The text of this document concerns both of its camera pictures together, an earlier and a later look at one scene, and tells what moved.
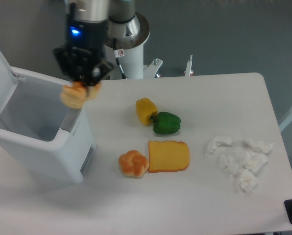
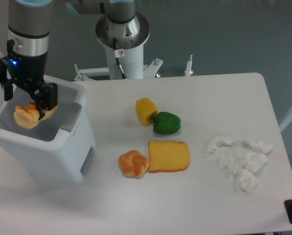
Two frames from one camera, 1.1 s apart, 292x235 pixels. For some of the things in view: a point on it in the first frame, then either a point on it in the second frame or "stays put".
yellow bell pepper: (147, 110) stays put
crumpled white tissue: (248, 181) stays put
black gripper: (86, 42) → (28, 71)
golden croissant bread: (75, 95) → (28, 117)
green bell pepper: (165, 122) stays put
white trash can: (35, 126) stays put
